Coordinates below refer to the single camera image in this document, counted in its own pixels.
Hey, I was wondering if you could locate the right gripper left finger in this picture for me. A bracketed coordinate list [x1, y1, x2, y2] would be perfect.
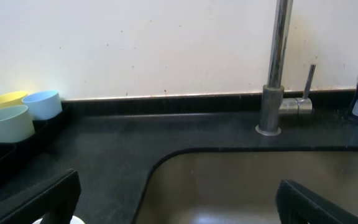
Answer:
[0, 169, 82, 224]

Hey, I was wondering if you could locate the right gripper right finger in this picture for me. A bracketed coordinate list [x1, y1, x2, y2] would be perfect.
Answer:
[275, 179, 358, 224]

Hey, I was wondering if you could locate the white cup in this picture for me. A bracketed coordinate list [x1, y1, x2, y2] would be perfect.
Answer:
[31, 215, 86, 224]

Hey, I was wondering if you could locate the steel sink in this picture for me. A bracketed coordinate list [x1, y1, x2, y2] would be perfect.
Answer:
[132, 147, 358, 224]

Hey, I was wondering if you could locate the green cup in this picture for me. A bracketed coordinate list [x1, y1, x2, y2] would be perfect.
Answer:
[0, 105, 36, 144]

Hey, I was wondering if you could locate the blue cup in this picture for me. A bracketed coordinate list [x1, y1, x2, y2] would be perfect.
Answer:
[21, 90, 63, 121]

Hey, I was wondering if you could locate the yellow cup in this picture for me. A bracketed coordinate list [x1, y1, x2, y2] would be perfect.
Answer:
[0, 90, 29, 110]

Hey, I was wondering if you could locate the steel tap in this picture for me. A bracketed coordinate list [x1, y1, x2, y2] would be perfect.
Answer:
[255, 0, 317, 137]

